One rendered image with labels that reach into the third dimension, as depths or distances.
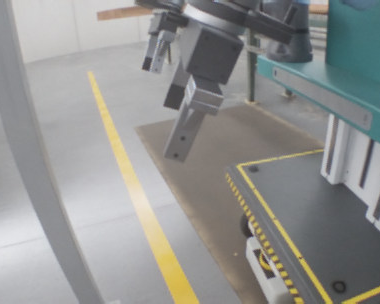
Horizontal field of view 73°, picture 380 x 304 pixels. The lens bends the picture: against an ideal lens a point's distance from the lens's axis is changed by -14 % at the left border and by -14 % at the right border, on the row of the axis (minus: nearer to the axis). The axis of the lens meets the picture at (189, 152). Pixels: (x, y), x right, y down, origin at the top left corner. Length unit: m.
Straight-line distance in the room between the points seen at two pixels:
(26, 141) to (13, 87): 0.11
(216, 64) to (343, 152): 0.76
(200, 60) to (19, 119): 0.39
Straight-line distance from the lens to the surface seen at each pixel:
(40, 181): 0.65
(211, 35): 0.30
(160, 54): 0.72
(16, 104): 0.59
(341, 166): 1.03
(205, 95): 0.28
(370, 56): 0.79
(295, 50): 0.89
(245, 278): 1.12
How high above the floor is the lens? 0.89
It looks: 28 degrees down
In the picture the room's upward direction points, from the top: 4 degrees counter-clockwise
